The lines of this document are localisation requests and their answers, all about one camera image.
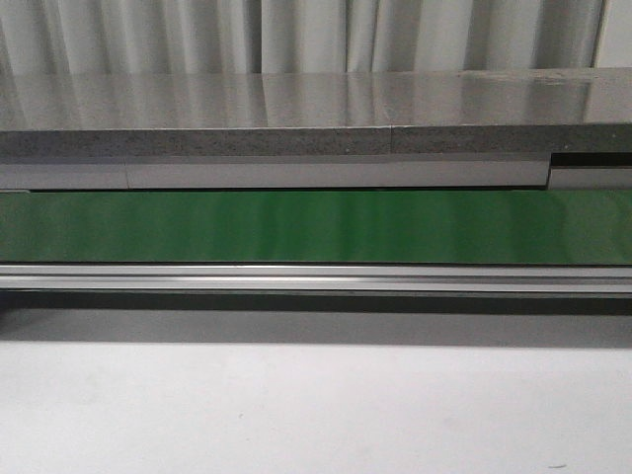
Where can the white pleated curtain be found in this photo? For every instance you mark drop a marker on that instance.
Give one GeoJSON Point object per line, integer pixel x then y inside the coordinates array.
{"type": "Point", "coordinates": [71, 37]}

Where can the grey metal panel under slab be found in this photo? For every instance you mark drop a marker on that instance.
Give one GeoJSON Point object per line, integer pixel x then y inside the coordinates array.
{"type": "Point", "coordinates": [512, 170]}

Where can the grey stone slab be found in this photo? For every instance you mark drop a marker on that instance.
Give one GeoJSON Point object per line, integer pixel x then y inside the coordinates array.
{"type": "Point", "coordinates": [549, 110]}

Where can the aluminium conveyor frame rail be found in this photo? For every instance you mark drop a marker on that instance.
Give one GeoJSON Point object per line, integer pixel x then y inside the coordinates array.
{"type": "Point", "coordinates": [591, 280]}

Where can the green conveyor belt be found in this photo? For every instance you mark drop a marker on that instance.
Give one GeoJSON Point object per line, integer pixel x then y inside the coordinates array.
{"type": "Point", "coordinates": [394, 226]}

